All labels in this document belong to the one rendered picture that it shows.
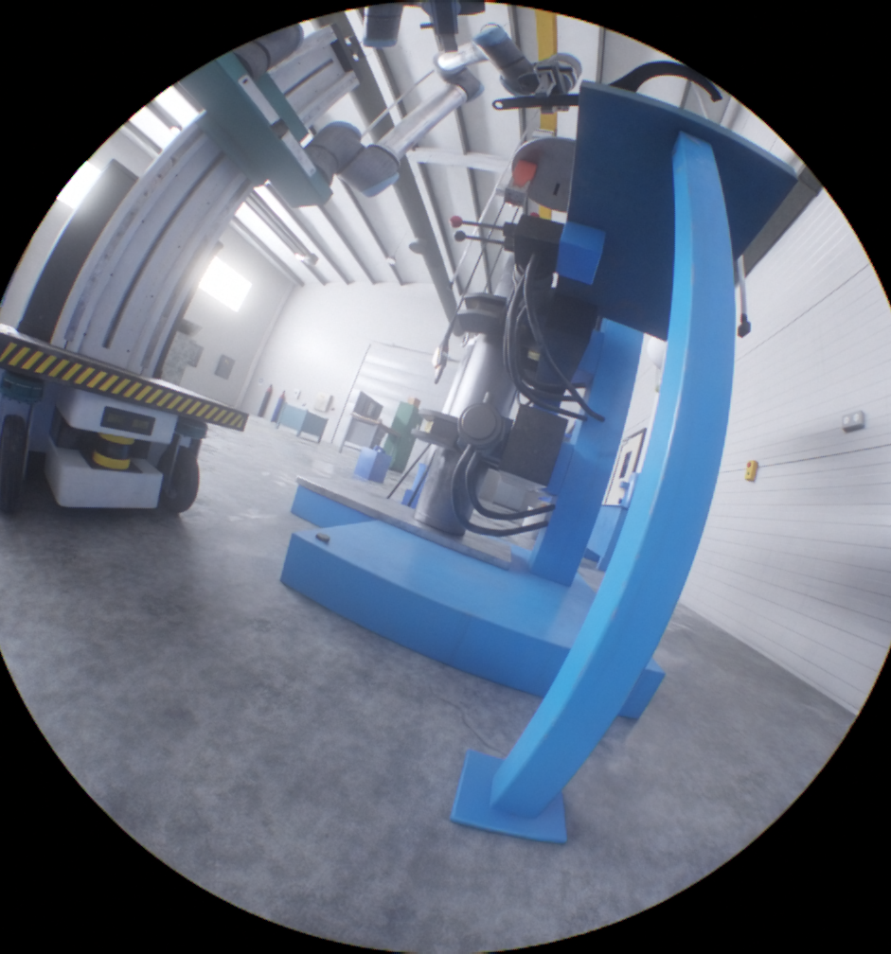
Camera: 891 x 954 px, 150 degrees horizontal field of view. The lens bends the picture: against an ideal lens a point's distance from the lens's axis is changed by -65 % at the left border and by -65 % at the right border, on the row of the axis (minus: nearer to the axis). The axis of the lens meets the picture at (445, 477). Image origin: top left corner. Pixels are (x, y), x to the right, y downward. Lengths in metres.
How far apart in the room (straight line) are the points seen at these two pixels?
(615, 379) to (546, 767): 1.21
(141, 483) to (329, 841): 0.72
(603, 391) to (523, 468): 0.51
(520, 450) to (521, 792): 0.80
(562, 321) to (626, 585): 0.92
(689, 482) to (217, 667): 0.58
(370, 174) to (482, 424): 0.97
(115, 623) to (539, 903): 0.59
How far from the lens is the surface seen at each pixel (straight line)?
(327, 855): 0.37
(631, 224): 0.89
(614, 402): 1.30
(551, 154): 2.13
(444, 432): 1.10
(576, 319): 1.13
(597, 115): 0.74
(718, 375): 0.36
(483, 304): 1.27
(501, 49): 1.10
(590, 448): 1.24
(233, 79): 1.05
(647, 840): 0.55
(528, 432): 0.95
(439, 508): 1.21
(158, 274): 1.13
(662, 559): 0.31
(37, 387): 0.78
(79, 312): 1.01
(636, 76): 0.81
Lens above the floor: 0.34
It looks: level
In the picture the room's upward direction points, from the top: 20 degrees clockwise
